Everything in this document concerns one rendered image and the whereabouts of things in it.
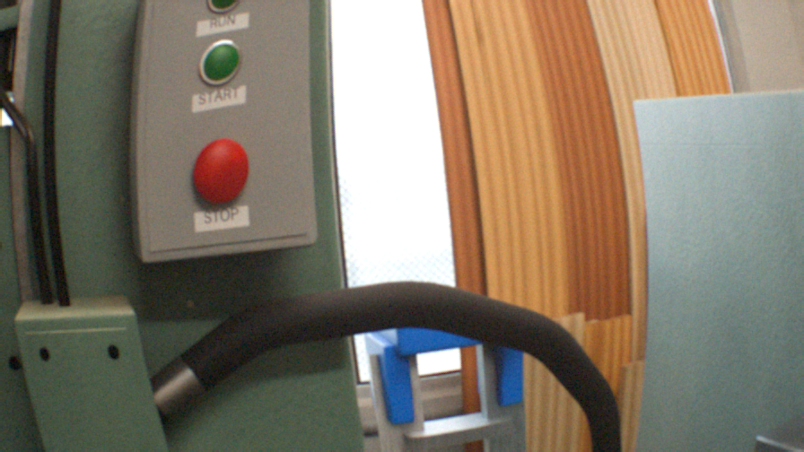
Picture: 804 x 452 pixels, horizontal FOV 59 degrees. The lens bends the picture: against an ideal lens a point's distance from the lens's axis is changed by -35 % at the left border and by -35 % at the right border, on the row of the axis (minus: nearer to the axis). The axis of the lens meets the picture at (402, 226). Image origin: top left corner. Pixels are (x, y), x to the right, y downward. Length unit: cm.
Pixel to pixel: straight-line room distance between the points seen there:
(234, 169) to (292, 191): 4
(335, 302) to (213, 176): 10
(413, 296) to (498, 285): 140
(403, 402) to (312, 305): 80
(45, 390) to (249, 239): 17
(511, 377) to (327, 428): 79
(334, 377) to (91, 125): 21
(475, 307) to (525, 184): 140
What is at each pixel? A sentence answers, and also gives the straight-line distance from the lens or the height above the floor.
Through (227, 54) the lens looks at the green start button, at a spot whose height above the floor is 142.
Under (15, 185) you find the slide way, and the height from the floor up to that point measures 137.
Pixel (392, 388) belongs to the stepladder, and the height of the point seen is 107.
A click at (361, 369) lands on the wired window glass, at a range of 210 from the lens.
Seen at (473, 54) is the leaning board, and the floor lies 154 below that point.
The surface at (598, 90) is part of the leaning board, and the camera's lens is 206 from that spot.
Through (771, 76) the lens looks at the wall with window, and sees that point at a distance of 263.
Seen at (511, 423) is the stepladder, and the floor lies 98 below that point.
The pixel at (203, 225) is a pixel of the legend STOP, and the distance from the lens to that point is 46.
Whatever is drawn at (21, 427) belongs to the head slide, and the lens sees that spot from 58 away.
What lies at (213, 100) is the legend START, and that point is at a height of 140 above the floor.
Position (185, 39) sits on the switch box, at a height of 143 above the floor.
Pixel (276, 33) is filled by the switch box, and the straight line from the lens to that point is 47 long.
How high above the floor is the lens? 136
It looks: 4 degrees down
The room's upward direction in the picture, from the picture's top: 5 degrees counter-clockwise
